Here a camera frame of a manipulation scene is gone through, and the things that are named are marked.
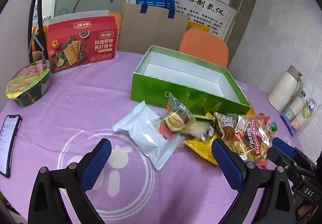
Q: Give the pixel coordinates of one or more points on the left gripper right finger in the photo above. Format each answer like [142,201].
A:
[276,203]

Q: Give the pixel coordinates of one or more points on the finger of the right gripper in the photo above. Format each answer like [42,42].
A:
[290,158]

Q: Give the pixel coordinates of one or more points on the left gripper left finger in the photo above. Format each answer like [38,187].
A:
[46,204]

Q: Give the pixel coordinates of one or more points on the red yellow galette snack bag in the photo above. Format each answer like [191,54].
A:
[253,139]

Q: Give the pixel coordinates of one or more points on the small green candy packet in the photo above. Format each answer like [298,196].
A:
[273,127]

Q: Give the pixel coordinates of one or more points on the white thermos jug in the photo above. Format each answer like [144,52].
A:
[287,88]

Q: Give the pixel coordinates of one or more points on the brown bun snack packet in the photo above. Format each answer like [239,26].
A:
[226,125]

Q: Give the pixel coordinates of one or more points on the black smartphone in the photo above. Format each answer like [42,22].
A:
[9,131]

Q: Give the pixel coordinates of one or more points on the purple tablecloth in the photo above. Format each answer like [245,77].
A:
[78,110]

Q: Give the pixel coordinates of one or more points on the green open gift box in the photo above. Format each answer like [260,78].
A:
[198,84]

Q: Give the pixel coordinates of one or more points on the clear wrapped pastry snack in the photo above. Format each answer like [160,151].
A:
[178,119]

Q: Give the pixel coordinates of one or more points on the white foil snack packet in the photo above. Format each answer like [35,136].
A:
[139,125]

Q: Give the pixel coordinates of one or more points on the instant noodle bowl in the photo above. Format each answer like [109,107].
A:
[30,83]

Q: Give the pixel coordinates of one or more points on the orange chair right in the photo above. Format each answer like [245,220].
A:
[205,46]

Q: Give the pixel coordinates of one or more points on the orange chair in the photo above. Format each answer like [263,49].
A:
[118,18]
[205,46]

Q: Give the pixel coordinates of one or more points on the red cracker box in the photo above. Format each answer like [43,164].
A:
[77,42]

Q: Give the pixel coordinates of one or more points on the brown cardboard sheet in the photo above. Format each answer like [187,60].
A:
[144,26]

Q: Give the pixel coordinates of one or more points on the orange chair left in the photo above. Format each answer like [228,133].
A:
[118,18]

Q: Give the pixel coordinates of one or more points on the black tripod stand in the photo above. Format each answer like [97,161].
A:
[40,40]

